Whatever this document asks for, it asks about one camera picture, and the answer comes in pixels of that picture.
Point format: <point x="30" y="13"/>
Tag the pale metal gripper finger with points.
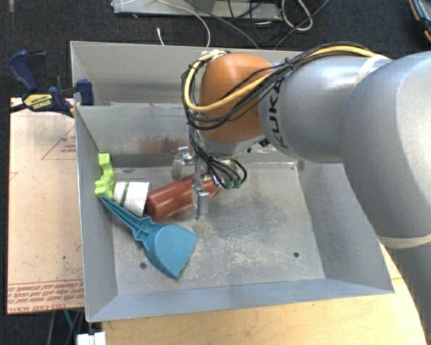
<point x="176" y="169"/>
<point x="202" y="203"/>

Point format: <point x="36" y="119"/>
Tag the red-brown cylinder block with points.
<point x="170" y="198"/>

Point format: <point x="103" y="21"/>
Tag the lime green toy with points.
<point x="106" y="178"/>

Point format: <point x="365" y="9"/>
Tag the blue plastic scoop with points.
<point x="167" y="246"/>

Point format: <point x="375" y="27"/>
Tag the brown cardboard board, red print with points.
<point x="43" y="207"/>

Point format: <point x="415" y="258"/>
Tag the black cylinder on white bracket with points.
<point x="264" y="143"/>

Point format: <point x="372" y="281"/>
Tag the grey metal bin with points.
<point x="244" y="235"/>

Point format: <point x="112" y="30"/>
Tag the white cup with green stripe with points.
<point x="133" y="197"/>

